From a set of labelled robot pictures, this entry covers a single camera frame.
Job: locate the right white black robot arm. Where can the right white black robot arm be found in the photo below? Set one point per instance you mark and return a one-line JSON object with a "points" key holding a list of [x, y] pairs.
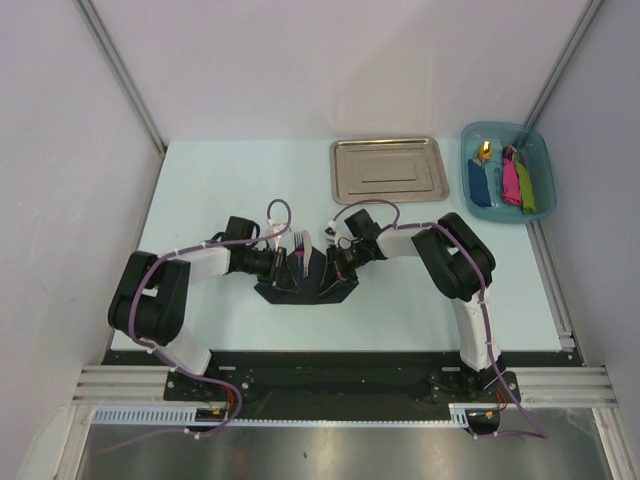
{"points": [[457, 261]]}

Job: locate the black paper napkin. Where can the black paper napkin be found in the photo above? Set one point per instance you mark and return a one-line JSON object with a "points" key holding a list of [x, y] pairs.
{"points": [[309, 288]]}

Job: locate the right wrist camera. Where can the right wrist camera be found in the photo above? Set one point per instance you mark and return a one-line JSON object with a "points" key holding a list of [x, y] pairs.
{"points": [[333, 235]]}

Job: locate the iridescent rainbow fork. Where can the iridescent rainbow fork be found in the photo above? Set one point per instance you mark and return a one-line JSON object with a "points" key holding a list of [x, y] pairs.
{"points": [[299, 251]]}

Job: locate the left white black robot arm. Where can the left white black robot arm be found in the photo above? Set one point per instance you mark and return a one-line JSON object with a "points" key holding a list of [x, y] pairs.
{"points": [[149, 304]]}

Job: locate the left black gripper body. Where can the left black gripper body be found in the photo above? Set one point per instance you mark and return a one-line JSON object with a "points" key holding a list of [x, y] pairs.
{"points": [[261, 263]]}

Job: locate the teal plastic bin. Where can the teal plastic bin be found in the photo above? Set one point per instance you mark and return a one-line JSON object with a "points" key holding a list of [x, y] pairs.
{"points": [[519, 143]]}

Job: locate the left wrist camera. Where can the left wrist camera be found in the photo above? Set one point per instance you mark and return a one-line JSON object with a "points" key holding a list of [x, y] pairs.
{"points": [[274, 233]]}

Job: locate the stainless steel tray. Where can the stainless steel tray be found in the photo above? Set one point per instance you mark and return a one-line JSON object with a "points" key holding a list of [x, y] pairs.
{"points": [[395, 170]]}

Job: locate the blue rolled napkin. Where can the blue rolled napkin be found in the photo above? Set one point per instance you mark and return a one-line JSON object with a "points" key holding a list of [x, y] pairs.
{"points": [[478, 185]]}

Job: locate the yellow utensil in bin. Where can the yellow utensil in bin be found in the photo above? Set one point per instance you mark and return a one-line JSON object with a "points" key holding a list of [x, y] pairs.
{"points": [[485, 152]]}

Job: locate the pink rolled napkin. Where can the pink rolled napkin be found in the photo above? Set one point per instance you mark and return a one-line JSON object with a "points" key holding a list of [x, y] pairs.
{"points": [[510, 183]]}

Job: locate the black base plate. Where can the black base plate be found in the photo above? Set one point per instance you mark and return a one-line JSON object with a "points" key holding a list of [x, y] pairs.
{"points": [[342, 386]]}

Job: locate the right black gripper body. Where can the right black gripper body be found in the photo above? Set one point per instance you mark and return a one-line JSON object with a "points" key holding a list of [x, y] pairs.
{"points": [[351, 258]]}

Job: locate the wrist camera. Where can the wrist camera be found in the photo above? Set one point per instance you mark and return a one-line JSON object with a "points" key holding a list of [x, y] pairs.
{"points": [[274, 233], [333, 235]]}

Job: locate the silver table knife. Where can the silver table knife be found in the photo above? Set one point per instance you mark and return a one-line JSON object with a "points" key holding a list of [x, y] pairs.
{"points": [[307, 252]]}

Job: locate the green rolled napkin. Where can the green rolled napkin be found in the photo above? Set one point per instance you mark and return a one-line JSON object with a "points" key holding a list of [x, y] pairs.
{"points": [[528, 204]]}

